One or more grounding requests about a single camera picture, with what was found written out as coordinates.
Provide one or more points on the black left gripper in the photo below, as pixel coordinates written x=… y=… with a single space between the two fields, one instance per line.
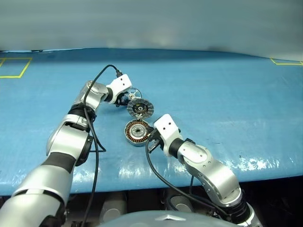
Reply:
x=120 y=100

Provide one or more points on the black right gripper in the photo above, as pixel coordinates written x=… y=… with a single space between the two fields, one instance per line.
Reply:
x=158 y=143

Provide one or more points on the silver spoked wheel cover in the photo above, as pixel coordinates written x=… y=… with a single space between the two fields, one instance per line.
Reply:
x=131 y=95

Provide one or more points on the grey motor rotor disc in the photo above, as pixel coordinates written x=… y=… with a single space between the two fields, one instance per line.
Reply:
x=148 y=106

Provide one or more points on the motor stator with copper windings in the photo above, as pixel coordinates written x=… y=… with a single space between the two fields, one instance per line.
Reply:
x=129 y=132

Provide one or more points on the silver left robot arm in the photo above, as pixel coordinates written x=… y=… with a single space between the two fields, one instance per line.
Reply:
x=66 y=139

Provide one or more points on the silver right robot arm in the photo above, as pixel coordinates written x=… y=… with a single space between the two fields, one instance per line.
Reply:
x=213 y=172

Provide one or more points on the grey rounded cylinder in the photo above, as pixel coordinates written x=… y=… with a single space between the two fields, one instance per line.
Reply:
x=180 y=202
x=112 y=206

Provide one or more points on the blue plastic table cover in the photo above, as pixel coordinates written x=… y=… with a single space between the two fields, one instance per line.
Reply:
x=213 y=94

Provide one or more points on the grey robot torso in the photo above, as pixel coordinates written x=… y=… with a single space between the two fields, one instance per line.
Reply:
x=165 y=220

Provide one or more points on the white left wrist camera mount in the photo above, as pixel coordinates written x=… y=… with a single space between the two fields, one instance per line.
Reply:
x=119 y=84

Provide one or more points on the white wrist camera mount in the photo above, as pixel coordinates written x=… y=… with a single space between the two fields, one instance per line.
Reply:
x=119 y=84
x=165 y=125

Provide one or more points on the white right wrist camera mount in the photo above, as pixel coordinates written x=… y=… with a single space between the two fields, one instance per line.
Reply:
x=165 y=125

